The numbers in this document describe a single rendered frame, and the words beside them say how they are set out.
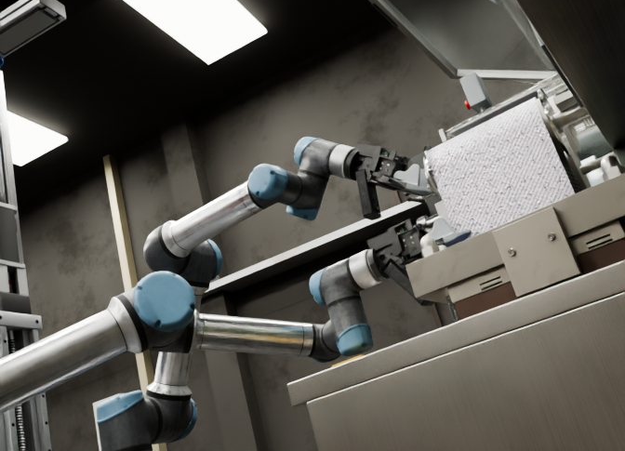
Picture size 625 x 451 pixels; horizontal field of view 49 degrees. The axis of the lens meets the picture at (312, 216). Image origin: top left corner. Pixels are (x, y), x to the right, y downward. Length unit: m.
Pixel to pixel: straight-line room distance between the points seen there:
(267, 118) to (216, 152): 0.61
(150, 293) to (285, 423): 4.71
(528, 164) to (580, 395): 0.50
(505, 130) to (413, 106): 4.61
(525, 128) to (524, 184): 0.11
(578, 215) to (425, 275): 0.26
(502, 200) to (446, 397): 0.44
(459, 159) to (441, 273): 0.32
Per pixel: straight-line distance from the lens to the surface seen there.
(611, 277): 1.03
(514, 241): 1.11
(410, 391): 1.11
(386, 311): 5.62
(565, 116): 1.42
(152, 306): 1.28
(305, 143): 1.62
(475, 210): 1.37
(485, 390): 1.07
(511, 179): 1.36
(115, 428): 1.74
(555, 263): 1.09
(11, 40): 2.01
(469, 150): 1.40
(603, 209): 1.11
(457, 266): 1.15
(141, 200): 7.11
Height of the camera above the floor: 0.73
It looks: 21 degrees up
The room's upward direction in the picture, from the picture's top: 16 degrees counter-clockwise
